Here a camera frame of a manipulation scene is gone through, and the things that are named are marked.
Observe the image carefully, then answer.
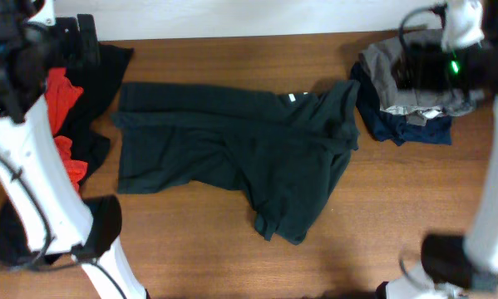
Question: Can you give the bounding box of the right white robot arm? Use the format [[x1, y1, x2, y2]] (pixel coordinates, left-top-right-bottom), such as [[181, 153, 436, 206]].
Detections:
[[373, 1, 498, 299]]

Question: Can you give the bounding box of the black t-shirt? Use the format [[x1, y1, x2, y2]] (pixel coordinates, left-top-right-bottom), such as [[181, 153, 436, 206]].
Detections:
[[0, 45, 134, 266]]

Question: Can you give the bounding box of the folded grey t-shirt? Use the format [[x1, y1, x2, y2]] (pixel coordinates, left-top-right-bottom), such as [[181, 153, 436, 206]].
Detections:
[[359, 37, 485, 126]]

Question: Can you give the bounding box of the folded navy blue t-shirt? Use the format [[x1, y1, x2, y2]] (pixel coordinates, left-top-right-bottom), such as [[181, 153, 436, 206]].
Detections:
[[349, 62, 452, 146]]

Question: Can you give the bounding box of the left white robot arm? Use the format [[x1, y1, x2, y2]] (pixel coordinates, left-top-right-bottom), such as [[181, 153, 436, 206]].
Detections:
[[0, 0, 148, 298]]

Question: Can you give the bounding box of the red printed t-shirt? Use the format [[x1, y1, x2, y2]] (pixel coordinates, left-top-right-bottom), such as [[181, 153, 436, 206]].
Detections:
[[43, 66, 89, 196]]

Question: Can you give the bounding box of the dark green Nike t-shirt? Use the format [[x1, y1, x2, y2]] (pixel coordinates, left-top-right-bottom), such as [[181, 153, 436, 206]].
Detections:
[[112, 81, 359, 245]]

